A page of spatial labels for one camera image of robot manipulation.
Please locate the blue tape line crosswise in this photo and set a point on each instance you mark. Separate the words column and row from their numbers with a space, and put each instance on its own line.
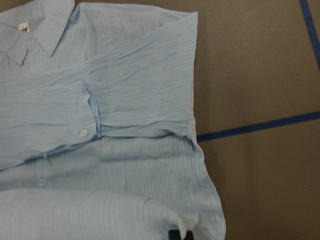
column 259, row 126

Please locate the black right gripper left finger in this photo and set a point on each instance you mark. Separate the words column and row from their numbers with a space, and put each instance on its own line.
column 174, row 234

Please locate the blue tape line lengthwise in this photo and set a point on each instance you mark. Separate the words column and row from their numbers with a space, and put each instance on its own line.
column 312, row 32

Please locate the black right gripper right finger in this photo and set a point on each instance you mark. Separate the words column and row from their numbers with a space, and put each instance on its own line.
column 189, row 235

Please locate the light blue striped shirt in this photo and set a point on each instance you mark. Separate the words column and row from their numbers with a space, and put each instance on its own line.
column 97, row 130

